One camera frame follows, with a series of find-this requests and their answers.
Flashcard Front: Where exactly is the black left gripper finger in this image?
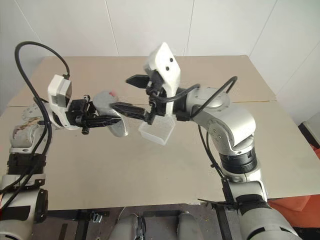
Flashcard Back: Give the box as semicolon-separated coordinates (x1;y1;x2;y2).
85;115;124;129
87;99;98;117

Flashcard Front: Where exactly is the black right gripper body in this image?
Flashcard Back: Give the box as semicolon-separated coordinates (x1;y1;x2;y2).
145;69;169;118

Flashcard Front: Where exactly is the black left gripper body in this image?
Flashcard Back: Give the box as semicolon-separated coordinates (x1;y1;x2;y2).
65;94;98;136

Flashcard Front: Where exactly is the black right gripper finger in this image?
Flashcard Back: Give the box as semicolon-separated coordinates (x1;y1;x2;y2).
109;101;155;126
125;74;152;90

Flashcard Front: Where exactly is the clear plastic box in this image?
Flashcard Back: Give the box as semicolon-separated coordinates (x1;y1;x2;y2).
137;115;176;146

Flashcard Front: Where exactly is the dark box with red part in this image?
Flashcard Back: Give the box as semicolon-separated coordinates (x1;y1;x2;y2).
298;117;320;163

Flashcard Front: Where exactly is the grey rounded shape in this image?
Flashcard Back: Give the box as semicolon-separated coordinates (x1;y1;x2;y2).
176;211;201;240
116;212;149;240

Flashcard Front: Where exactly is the orange cloth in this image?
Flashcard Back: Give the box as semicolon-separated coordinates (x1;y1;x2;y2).
269;193;311;214

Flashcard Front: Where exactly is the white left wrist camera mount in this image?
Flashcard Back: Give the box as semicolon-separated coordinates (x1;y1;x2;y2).
47;74;80;132

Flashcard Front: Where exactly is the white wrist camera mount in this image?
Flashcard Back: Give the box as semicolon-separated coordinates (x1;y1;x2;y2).
142;42;182;119
47;74;80;132

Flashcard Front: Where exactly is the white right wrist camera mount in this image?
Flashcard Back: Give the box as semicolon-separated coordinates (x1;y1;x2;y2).
142;42;182;119

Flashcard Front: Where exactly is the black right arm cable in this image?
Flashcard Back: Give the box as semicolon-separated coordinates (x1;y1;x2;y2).
146;75;241;211

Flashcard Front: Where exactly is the black table frame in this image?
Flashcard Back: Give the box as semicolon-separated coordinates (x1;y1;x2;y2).
46;201;242;240

